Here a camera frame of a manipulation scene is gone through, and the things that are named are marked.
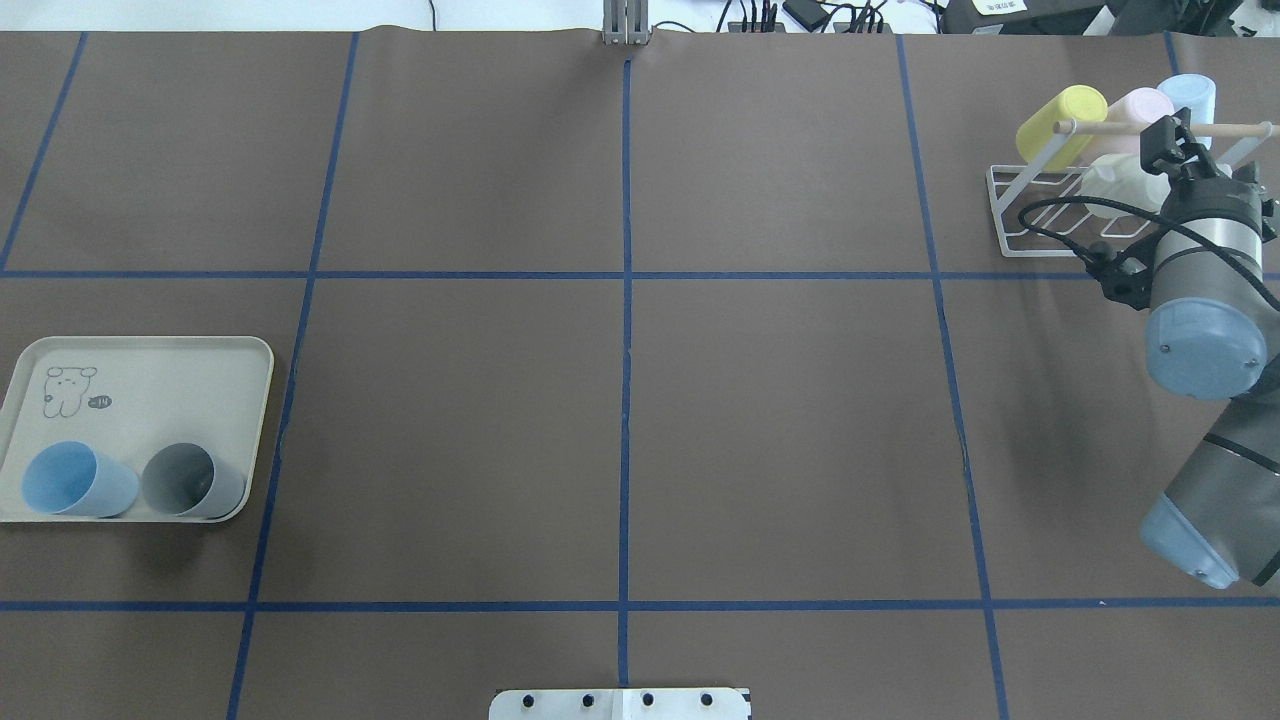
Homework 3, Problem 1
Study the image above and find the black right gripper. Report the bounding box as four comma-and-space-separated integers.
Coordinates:
1160, 161, 1263, 225

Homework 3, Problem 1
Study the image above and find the cream white plastic cup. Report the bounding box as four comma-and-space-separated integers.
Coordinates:
1078, 152, 1170, 213

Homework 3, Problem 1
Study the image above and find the light blue cup front row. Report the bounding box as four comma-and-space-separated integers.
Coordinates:
1156, 73, 1217, 149

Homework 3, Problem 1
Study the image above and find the light blue cup row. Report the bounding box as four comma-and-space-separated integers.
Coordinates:
20, 441, 140, 519
1156, 73, 1217, 149

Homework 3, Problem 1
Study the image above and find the pink plastic cup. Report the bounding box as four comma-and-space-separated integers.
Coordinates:
1079, 87, 1176, 165

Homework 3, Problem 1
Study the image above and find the yellow plastic cup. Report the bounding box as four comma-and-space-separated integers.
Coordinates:
1015, 85, 1110, 174

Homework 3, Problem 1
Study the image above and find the grey plastic cup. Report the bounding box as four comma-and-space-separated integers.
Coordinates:
140, 443, 250, 521

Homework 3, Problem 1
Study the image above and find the light blue cup back row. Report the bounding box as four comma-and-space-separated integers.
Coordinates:
20, 441, 140, 519

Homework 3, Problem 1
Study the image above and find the white cup tray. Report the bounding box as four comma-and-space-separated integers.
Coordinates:
3, 336, 275, 523

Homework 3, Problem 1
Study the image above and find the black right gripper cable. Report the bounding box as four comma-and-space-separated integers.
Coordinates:
1018, 195, 1280, 311

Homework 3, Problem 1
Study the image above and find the white wire dish rack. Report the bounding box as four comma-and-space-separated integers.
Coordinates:
986, 85, 1277, 258

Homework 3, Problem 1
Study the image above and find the aluminium frame post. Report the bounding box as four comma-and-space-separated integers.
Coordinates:
602, 0, 652, 46

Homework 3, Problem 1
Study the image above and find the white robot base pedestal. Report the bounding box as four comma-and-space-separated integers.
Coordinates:
488, 687, 753, 719

